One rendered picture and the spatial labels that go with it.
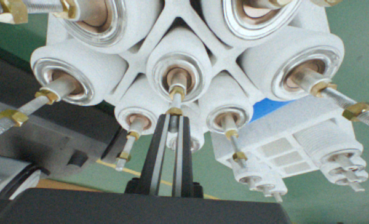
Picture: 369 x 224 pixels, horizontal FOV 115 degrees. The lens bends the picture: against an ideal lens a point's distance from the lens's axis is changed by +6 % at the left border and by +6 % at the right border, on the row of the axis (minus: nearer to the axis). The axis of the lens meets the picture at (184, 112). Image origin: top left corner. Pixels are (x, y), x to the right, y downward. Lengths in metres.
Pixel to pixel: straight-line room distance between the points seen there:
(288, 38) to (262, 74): 0.05
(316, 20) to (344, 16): 0.28
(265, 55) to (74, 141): 0.54
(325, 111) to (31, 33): 0.85
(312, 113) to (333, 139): 0.07
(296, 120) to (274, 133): 0.06
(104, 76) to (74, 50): 0.05
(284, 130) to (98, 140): 0.60
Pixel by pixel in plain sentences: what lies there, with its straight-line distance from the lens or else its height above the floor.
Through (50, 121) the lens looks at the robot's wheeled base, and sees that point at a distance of 0.53.
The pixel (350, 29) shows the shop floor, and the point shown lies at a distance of 0.61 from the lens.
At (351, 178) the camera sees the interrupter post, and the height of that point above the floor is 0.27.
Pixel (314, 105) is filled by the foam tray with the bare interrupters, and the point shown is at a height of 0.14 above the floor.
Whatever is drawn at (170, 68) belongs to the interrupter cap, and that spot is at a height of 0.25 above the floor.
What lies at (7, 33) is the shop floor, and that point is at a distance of 0.68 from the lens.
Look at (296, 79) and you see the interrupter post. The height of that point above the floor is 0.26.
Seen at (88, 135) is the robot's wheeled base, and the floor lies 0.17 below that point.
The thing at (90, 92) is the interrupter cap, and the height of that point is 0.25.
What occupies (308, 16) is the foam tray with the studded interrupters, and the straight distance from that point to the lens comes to 0.29.
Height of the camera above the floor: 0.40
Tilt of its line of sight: 48 degrees down
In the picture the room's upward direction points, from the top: 178 degrees counter-clockwise
